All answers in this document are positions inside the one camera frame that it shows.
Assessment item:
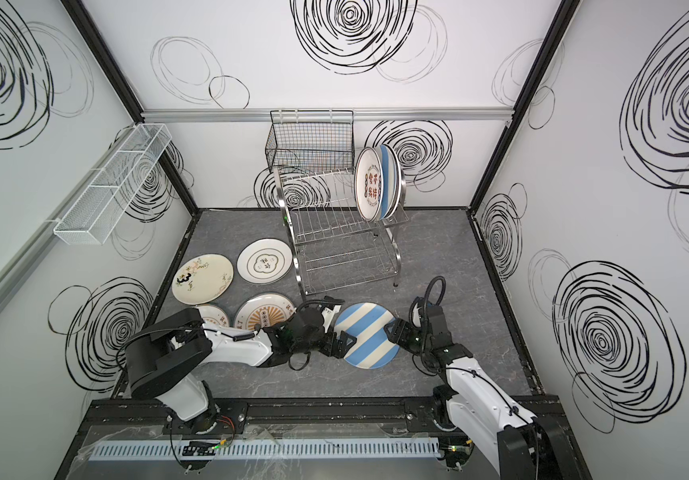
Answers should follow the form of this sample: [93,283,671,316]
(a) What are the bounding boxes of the orange sunburst plate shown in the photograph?
[196,304,230,327]
[234,292,296,330]

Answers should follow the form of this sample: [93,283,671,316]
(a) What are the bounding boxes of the white plate green clover outline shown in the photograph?
[236,238,294,284]

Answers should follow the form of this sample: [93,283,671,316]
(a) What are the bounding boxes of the white plate red characters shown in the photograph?
[354,148,383,221]

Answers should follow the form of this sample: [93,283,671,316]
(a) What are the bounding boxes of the blue white striped plate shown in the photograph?
[379,145,402,220]

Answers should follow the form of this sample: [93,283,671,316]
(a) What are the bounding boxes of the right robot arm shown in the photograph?
[384,302,577,479]

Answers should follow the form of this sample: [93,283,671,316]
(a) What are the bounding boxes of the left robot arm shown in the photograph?
[120,297,356,434]

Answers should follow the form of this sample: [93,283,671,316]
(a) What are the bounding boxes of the stainless steel dish rack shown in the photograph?
[270,166,409,298]

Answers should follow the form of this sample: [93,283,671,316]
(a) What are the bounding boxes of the cream floral plate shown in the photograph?
[172,254,234,305]

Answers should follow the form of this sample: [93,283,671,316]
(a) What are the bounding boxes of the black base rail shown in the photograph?
[78,396,450,433]

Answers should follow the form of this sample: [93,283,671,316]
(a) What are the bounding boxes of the white slotted cable duct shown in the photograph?
[88,438,441,461]

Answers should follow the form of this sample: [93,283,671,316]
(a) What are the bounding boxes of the black wire basket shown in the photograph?
[264,109,354,173]

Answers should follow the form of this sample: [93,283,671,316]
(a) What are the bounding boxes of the white wire wall shelf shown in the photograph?
[54,124,172,245]

